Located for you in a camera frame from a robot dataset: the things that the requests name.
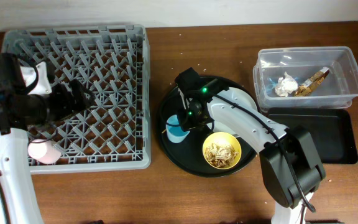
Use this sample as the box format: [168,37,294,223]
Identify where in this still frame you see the light blue plastic cup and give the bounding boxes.
[166,115,190,144]

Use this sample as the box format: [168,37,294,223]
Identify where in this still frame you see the yellow bowl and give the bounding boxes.
[202,132,242,170]

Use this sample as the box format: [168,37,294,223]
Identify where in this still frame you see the food scraps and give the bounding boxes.
[204,143,239,169]

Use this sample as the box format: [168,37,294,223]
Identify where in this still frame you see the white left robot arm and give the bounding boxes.
[0,53,95,223]

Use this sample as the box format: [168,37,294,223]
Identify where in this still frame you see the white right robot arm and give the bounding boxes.
[175,77,326,223]

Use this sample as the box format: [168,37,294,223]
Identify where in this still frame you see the grey plastic dishwasher rack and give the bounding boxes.
[2,25,151,174]

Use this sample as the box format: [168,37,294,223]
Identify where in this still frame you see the clear plastic waste bin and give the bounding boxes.
[253,46,358,112]

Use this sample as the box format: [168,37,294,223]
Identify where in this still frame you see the white round plate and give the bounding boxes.
[207,87,259,138]

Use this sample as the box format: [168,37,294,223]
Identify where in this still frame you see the round black tray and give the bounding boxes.
[154,87,257,177]

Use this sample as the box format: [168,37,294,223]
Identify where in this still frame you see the pink plastic cup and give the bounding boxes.
[27,139,62,164]

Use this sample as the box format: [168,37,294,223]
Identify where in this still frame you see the crumpled white tissue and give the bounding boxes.
[274,72,298,97]

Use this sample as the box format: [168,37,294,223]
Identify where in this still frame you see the brown Nescafe sachet wrapper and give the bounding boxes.
[294,67,329,96]

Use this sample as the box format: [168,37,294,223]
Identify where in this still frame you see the black rectangular tray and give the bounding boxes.
[267,108,358,164]

